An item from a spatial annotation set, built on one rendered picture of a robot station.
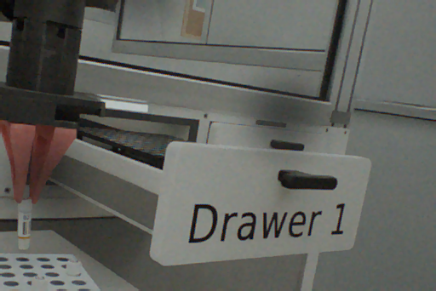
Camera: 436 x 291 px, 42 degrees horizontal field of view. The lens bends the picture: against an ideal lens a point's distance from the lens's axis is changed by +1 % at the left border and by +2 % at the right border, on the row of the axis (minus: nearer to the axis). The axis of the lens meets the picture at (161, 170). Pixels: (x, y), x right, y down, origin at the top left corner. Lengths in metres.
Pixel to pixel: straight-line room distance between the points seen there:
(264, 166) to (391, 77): 1.96
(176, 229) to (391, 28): 2.11
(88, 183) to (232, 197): 0.18
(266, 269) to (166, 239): 0.66
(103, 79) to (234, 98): 0.25
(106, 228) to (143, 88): 0.22
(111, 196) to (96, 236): 0.27
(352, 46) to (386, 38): 1.37
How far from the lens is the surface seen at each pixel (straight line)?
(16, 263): 0.52
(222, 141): 0.92
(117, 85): 0.80
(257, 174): 0.55
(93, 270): 0.64
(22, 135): 0.46
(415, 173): 2.39
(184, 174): 0.48
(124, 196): 0.57
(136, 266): 0.91
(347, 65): 1.16
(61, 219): 0.81
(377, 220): 2.47
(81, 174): 0.64
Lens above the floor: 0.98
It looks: 9 degrees down
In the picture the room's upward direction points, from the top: 9 degrees clockwise
